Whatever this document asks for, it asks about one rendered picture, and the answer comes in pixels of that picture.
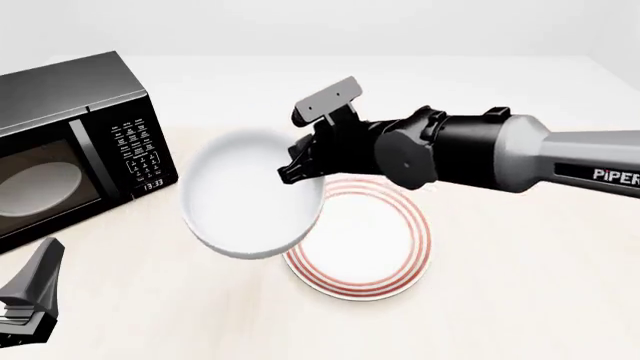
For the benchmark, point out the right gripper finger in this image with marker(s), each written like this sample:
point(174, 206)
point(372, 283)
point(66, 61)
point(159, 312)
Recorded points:
point(302, 150)
point(300, 173)

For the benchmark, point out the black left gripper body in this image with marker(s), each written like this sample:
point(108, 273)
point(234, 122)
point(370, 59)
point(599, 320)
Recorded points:
point(25, 326)

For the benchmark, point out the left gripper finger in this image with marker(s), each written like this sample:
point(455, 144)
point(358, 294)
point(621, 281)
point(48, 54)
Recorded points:
point(42, 273)

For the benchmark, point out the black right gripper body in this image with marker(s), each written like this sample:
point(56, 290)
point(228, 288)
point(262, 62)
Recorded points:
point(345, 150)

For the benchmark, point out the white bowl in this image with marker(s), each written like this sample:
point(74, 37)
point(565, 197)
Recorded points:
point(240, 202)

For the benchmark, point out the grey and black right arm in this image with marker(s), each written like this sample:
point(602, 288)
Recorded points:
point(525, 157)

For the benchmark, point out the flat plate on black stalk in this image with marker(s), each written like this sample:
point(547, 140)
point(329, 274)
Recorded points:
point(327, 95)

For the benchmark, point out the white microwave turntable plate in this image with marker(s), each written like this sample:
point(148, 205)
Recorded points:
point(45, 189)

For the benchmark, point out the white plate with red rings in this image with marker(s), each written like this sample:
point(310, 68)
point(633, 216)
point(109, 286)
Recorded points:
point(365, 240)

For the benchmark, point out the black microwave oven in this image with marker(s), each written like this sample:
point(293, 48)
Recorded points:
point(65, 93)

